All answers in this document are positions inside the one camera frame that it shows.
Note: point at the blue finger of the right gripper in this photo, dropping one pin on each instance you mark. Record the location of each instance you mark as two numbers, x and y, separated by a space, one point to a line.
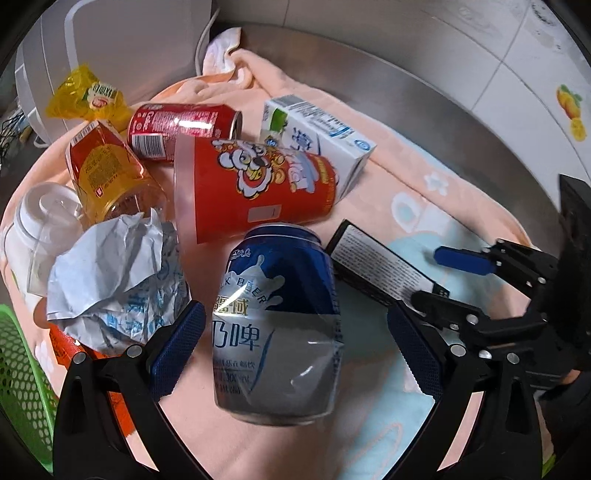
477 263

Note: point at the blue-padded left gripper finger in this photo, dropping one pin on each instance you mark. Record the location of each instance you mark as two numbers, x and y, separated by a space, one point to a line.
88 442

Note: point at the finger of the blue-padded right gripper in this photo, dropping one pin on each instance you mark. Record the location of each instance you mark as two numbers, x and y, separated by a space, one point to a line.
484 424

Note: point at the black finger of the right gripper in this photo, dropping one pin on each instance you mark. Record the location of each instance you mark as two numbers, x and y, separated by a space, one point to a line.
443 312

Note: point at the black small carton box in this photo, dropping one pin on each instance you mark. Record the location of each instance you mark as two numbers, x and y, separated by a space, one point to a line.
368 271

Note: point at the orange snack packet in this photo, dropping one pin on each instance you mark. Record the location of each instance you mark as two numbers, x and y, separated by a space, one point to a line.
65 348

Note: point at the white paper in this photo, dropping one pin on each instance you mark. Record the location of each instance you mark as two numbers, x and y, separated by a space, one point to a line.
119 283

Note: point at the blue milk beer can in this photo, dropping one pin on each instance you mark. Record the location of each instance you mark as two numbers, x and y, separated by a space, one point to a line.
276 329

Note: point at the white milk carton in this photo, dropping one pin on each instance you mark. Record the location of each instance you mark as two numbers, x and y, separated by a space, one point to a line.
293 123

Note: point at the red yellow drink carton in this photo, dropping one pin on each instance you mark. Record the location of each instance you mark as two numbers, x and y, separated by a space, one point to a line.
108 178

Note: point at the red cola can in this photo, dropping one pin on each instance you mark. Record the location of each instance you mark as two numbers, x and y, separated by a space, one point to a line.
153 128

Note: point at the yellow plastic wrapper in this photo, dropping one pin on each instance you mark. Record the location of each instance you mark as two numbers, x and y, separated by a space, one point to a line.
82 95

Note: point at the green plastic waste basket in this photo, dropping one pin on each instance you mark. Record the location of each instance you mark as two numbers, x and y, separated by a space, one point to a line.
27 397

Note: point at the peach flower-print blanket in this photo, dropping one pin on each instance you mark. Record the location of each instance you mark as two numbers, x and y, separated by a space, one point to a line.
411 203

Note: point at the white cloth rag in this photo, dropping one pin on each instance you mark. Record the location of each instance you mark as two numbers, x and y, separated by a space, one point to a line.
217 58

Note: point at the white microwave oven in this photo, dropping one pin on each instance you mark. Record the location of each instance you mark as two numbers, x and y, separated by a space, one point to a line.
139 47

